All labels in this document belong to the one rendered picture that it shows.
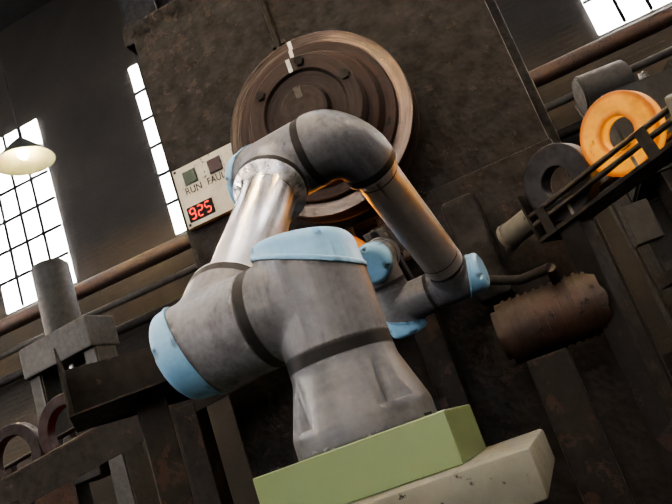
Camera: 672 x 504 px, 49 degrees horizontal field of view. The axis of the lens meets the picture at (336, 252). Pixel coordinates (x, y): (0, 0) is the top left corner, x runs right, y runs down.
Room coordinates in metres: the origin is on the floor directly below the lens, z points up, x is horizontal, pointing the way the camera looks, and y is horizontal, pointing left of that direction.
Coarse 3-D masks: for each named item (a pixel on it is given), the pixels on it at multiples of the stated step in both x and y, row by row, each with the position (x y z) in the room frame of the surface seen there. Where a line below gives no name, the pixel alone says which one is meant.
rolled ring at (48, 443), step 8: (56, 400) 1.88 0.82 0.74; (64, 400) 1.87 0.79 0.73; (48, 408) 1.89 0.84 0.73; (56, 408) 1.88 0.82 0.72; (40, 416) 1.89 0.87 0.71; (48, 416) 1.89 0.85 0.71; (56, 416) 1.91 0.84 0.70; (40, 424) 1.89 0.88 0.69; (48, 424) 1.89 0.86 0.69; (40, 432) 1.90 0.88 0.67; (48, 432) 1.89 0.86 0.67; (40, 440) 1.90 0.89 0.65; (48, 440) 1.89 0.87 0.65; (56, 440) 1.91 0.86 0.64; (48, 448) 1.89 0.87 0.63
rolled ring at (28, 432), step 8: (8, 424) 1.92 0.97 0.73; (16, 424) 1.91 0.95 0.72; (24, 424) 1.91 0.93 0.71; (0, 432) 1.93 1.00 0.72; (8, 432) 1.92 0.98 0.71; (16, 432) 1.91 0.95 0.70; (24, 432) 1.91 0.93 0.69; (32, 432) 1.90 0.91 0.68; (0, 440) 1.93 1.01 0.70; (8, 440) 1.95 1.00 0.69; (32, 440) 1.90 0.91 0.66; (0, 448) 1.94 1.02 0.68; (32, 448) 1.90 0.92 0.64; (40, 448) 1.90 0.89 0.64; (0, 456) 1.96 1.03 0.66; (32, 456) 1.91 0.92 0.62; (40, 456) 1.90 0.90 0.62; (0, 464) 1.96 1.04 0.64; (0, 472) 1.95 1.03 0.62
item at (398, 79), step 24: (288, 48) 1.63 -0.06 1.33; (360, 48) 1.59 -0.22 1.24; (240, 96) 1.67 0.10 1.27; (408, 96) 1.57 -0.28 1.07; (240, 120) 1.67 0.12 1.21; (408, 120) 1.58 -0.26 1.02; (240, 144) 1.68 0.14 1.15; (408, 144) 1.59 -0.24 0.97; (360, 192) 1.62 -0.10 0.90; (312, 216) 1.65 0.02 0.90; (336, 216) 1.70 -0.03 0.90
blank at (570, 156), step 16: (560, 144) 1.35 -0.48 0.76; (544, 160) 1.38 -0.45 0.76; (560, 160) 1.36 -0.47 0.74; (576, 160) 1.34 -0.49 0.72; (528, 176) 1.42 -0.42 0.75; (544, 176) 1.40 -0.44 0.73; (576, 176) 1.35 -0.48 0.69; (592, 176) 1.33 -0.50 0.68; (528, 192) 1.43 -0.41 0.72; (544, 192) 1.41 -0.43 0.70; (592, 192) 1.34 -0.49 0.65; (576, 208) 1.37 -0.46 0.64
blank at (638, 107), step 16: (608, 96) 1.25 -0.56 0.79; (624, 96) 1.23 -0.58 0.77; (640, 96) 1.21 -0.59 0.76; (592, 112) 1.28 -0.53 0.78; (608, 112) 1.26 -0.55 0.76; (624, 112) 1.24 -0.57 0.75; (640, 112) 1.22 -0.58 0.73; (656, 112) 1.21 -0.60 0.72; (592, 128) 1.29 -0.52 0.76; (608, 128) 1.30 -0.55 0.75; (592, 144) 1.30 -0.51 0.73; (608, 144) 1.30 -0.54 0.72; (656, 144) 1.23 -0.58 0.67; (592, 160) 1.31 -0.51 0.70; (608, 160) 1.29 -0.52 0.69; (640, 160) 1.25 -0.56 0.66
